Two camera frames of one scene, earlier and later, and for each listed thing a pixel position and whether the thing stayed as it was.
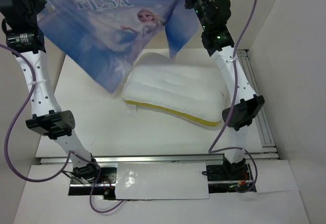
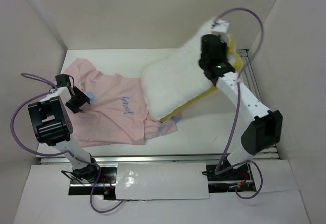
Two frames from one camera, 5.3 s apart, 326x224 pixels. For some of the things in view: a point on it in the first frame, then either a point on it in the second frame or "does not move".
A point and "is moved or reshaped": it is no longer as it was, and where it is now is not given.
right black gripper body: x=199 y=0 → x=223 y=49
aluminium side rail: x=268 y=150 does not move
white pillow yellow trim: x=195 y=91 is moved or reshaped
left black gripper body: x=32 y=4 → x=77 y=101
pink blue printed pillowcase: x=103 y=27 → x=116 y=113
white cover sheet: x=151 y=181 does not move
